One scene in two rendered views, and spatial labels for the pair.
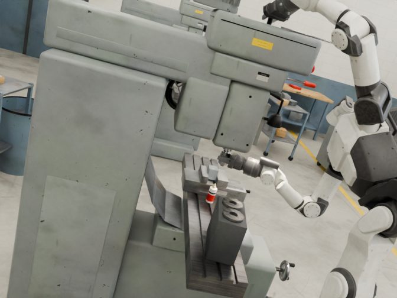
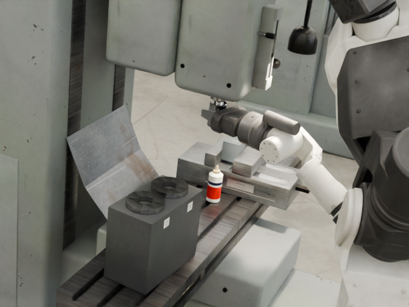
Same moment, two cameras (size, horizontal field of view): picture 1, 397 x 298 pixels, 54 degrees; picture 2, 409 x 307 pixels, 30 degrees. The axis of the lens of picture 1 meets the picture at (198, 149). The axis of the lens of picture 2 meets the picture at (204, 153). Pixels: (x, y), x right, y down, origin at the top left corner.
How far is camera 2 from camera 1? 110 cm
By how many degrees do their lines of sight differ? 29
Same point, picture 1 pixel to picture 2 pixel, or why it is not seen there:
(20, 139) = not seen: hidden behind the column
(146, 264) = not seen: hidden behind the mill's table
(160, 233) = (103, 243)
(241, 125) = (212, 47)
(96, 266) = (13, 285)
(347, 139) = (329, 55)
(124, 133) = (13, 64)
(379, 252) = (380, 292)
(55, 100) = not seen: outside the picture
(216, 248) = (114, 257)
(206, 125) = (150, 49)
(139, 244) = (80, 259)
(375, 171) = (358, 117)
